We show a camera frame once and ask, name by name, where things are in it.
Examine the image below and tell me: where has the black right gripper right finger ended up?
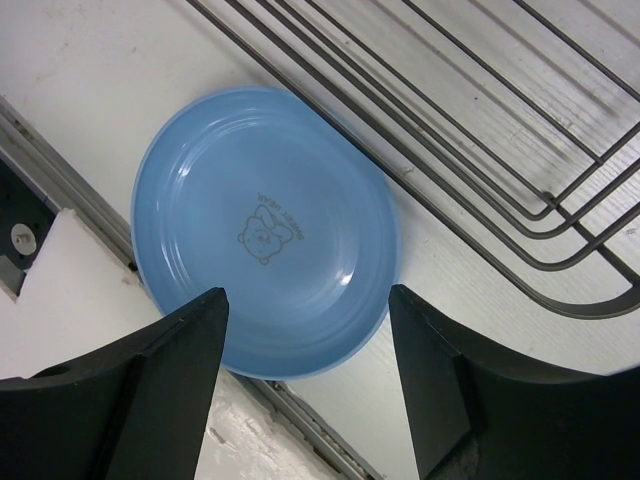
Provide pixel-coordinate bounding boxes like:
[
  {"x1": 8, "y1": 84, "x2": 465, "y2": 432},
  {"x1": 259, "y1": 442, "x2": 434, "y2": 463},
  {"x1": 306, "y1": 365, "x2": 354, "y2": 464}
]
[{"x1": 389, "y1": 285, "x2": 639, "y2": 479}]

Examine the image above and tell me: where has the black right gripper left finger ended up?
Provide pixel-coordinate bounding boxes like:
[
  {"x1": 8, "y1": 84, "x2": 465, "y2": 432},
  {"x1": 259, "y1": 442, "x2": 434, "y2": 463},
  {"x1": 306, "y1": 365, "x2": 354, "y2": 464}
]
[{"x1": 1, "y1": 288, "x2": 229, "y2": 479}]

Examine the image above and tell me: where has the blue plate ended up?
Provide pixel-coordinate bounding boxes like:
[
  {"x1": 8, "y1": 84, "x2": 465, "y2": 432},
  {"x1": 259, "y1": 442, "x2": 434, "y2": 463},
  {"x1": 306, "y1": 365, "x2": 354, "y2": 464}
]
[{"x1": 130, "y1": 86, "x2": 402, "y2": 380}]

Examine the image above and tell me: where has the grey wire dish rack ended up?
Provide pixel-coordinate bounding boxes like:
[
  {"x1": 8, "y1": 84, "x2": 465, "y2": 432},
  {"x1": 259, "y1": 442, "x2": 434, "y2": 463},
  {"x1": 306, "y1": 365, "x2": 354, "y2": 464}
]
[{"x1": 193, "y1": 1, "x2": 639, "y2": 319}]

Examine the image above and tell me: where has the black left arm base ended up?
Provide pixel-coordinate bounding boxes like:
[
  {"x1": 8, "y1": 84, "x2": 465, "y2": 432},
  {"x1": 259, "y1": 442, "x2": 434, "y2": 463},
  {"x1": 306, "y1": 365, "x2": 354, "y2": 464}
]
[{"x1": 1, "y1": 157, "x2": 56, "y2": 299}]

